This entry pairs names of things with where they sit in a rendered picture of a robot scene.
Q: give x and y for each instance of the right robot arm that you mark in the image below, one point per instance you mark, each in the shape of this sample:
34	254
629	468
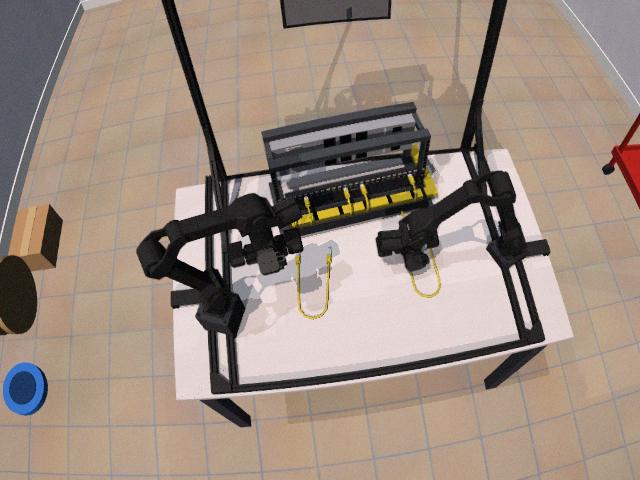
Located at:
248	215

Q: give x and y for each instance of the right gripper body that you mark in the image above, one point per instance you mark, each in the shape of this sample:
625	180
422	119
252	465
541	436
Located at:
292	242

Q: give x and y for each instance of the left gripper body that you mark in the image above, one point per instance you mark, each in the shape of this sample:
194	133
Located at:
429	245

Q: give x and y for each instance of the black rack frame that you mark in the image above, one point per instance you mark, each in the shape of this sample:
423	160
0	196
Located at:
318	143

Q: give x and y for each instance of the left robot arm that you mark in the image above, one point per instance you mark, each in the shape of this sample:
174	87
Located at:
424	222

